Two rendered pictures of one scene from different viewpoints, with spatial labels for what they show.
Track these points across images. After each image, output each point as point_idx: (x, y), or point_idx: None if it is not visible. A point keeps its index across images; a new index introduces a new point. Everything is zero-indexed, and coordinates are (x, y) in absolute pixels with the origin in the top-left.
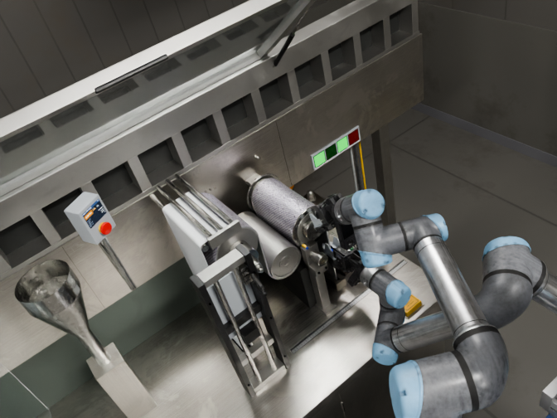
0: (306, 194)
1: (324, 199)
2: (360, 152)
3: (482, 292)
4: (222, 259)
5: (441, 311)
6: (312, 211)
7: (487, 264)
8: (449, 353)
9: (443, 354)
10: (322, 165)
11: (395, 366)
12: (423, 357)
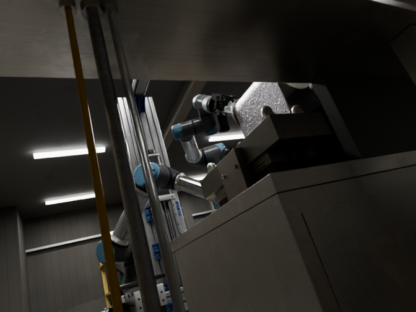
0: (280, 114)
1: (250, 133)
2: (92, 129)
3: (174, 169)
4: None
5: (195, 180)
6: (235, 98)
7: (161, 165)
8: (203, 148)
9: (206, 147)
10: (224, 80)
11: (221, 143)
12: (212, 147)
